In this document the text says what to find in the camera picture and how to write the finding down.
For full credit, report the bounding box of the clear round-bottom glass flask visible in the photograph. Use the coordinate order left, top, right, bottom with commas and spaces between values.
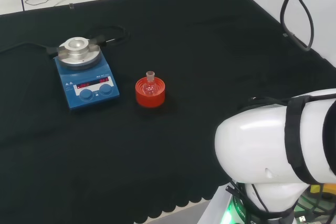
143, 71, 156, 95

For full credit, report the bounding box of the black table cloth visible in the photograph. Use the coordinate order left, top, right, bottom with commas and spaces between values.
0, 0, 336, 224

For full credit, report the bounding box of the blue base heater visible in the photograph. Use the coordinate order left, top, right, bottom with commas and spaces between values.
47, 36, 121, 111

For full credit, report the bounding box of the orange-red flask stand ring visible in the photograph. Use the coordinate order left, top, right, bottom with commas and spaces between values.
135, 76, 166, 108

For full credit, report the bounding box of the black probe cable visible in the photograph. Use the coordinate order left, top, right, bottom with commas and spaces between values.
88, 25, 131, 46

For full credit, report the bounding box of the black heater power cable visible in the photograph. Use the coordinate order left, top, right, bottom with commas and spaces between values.
0, 41, 55, 55

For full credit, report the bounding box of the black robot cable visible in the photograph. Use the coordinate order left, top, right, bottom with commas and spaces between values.
258, 0, 315, 52

